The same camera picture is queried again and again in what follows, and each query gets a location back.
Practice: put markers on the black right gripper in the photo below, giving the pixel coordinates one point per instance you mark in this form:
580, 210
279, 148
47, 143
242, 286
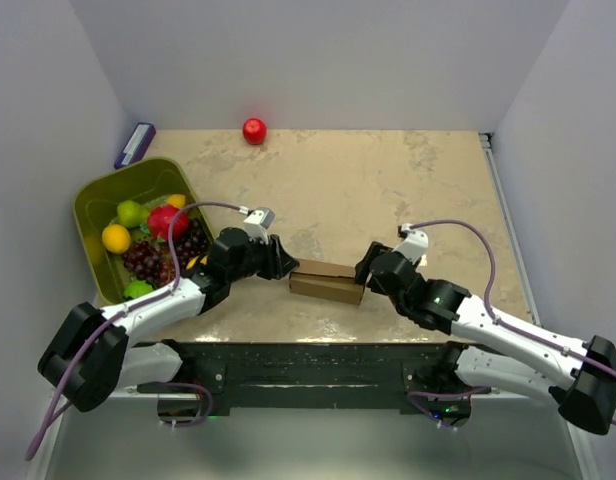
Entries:
361, 268

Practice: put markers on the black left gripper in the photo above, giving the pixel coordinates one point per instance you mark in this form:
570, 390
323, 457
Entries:
277, 263

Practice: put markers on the brown cardboard paper box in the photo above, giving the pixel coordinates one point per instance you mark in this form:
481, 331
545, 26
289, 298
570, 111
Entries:
326, 281

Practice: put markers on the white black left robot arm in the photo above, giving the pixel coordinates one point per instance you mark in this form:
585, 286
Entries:
97, 350

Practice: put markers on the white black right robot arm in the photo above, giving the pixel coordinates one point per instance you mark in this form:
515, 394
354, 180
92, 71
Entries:
509, 353

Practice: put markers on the purple white small box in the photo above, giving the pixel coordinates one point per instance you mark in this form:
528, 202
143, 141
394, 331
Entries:
136, 145

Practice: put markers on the yellow mango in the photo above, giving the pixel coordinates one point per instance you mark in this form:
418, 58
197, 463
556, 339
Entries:
196, 261

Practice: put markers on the small orange fruit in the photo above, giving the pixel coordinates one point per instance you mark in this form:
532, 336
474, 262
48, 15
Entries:
178, 201

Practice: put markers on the red dragon fruit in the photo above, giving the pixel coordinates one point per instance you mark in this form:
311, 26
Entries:
161, 218

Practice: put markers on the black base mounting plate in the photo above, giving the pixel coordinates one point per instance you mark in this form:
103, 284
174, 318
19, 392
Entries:
410, 378

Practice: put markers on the dark purple grapes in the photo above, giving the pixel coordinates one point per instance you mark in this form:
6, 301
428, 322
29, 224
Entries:
151, 261

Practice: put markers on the red apple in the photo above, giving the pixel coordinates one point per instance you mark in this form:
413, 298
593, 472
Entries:
254, 131

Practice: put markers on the olive green plastic bin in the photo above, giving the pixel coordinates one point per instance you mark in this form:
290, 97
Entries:
150, 183

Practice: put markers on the green pear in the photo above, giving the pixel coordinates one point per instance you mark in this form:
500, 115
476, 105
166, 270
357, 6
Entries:
131, 214

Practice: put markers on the yellow lemon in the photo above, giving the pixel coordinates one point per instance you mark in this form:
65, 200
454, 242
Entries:
116, 239

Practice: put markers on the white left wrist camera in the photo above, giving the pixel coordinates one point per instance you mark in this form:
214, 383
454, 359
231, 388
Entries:
257, 222

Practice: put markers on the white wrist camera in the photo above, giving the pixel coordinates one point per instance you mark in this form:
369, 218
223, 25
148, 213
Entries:
414, 240
257, 222

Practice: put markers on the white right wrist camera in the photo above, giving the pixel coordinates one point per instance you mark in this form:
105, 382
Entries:
414, 240

